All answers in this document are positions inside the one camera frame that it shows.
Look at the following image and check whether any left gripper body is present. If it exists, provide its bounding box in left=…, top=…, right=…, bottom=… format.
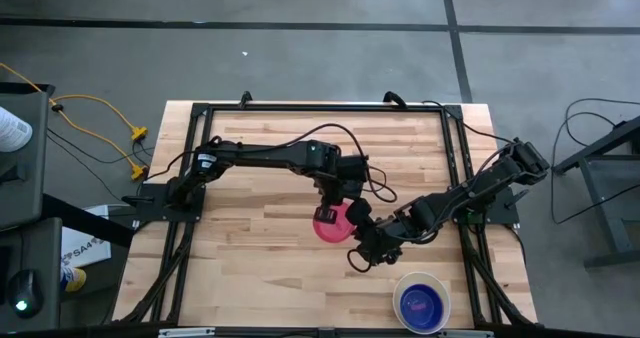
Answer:
left=319, top=152, right=370, bottom=205

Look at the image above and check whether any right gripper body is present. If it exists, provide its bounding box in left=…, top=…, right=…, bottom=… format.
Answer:
left=353, top=217, right=405, bottom=267

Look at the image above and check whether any pink translucent plastic bowl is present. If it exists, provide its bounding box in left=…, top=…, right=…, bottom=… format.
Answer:
left=312, top=201, right=358, bottom=244

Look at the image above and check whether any blue and white bowl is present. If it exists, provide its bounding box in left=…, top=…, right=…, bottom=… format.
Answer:
left=392, top=271, right=452, bottom=335

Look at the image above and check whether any blue plastic bowl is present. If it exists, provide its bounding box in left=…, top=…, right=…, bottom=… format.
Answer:
left=399, top=283, right=445, bottom=331

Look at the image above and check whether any black metal beam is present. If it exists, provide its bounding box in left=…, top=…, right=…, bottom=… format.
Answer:
left=42, top=192, right=136, bottom=249

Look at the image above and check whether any black metal stand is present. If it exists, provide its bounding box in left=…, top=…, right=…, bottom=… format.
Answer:
left=552, top=116, right=640, bottom=270

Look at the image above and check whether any person's shoe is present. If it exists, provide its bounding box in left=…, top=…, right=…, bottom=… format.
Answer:
left=59, top=265, right=88, bottom=293

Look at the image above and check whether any grey desk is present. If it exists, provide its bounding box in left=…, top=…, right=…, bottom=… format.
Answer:
left=0, top=216, right=64, bottom=333

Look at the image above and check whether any grey equipment cart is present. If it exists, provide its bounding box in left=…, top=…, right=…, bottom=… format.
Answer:
left=0, top=81, right=57, bottom=232

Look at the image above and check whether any black computer mouse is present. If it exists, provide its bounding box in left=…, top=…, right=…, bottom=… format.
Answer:
left=7, top=269, right=45, bottom=320

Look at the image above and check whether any white printed bottle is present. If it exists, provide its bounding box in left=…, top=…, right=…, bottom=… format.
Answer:
left=0, top=106, right=34, bottom=154

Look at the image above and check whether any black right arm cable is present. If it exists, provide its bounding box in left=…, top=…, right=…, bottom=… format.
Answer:
left=346, top=142, right=516, bottom=274

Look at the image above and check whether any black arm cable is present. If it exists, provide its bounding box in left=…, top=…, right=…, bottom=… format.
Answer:
left=142, top=122, right=399, bottom=204
left=346, top=142, right=516, bottom=274

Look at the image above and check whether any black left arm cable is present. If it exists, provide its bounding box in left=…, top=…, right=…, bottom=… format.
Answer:
left=142, top=122, right=399, bottom=204

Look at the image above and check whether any black aluminium table frame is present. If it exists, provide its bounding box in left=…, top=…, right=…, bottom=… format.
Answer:
left=119, top=101, right=534, bottom=329

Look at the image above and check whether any silver metal bracket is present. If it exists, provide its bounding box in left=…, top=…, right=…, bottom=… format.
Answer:
left=438, top=329, right=495, bottom=338
left=157, top=327, right=217, bottom=338

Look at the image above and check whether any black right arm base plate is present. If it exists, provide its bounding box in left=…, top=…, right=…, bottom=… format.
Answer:
left=448, top=186, right=521, bottom=228

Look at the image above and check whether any black frame cable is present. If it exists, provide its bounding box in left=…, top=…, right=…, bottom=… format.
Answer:
left=421, top=99, right=517, bottom=144

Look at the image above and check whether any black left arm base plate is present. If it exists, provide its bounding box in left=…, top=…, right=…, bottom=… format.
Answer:
left=122, top=182, right=207, bottom=224

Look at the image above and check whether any yellow extension cable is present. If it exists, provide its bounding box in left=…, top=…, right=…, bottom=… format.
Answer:
left=49, top=100, right=150, bottom=182
left=0, top=61, right=150, bottom=142

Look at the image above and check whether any black floor cable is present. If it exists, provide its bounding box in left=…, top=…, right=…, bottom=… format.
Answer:
left=551, top=162, right=640, bottom=225
left=46, top=127, right=151, bottom=199
left=562, top=96, right=640, bottom=149

